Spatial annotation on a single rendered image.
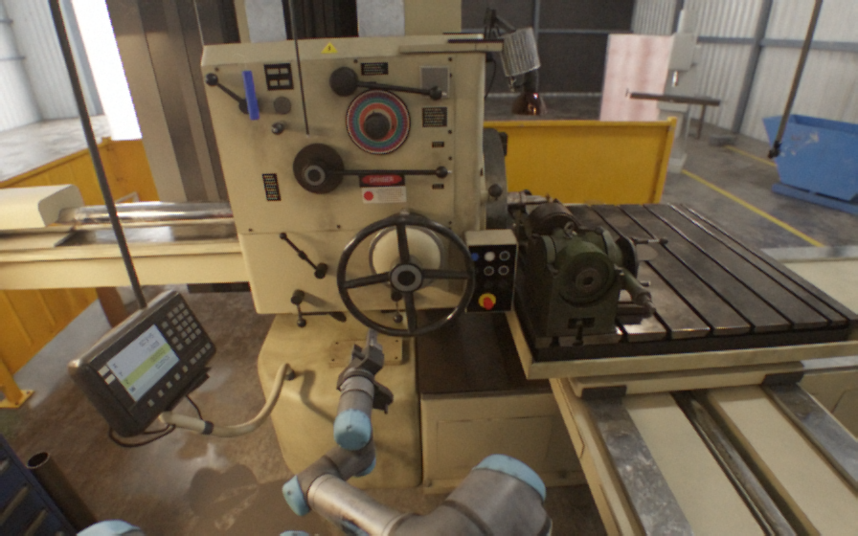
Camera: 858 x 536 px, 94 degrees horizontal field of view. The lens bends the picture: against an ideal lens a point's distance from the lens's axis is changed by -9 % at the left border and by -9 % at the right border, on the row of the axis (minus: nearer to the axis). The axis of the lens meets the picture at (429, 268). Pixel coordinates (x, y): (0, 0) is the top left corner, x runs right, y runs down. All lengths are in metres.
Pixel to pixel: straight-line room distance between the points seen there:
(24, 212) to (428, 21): 1.72
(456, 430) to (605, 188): 2.86
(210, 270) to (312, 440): 0.85
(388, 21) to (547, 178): 2.47
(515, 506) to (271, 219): 1.05
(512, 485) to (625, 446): 0.89
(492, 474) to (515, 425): 1.26
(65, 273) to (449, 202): 1.62
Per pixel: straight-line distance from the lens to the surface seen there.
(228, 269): 1.89
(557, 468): 2.31
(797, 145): 7.27
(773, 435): 1.90
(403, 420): 1.92
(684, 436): 1.74
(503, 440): 2.06
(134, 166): 4.47
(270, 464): 2.50
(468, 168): 1.31
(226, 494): 2.47
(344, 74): 1.20
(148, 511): 2.58
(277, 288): 1.52
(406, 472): 2.19
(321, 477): 0.97
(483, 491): 0.73
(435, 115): 1.26
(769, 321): 1.92
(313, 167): 1.24
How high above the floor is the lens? 1.89
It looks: 29 degrees down
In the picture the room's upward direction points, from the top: 1 degrees counter-clockwise
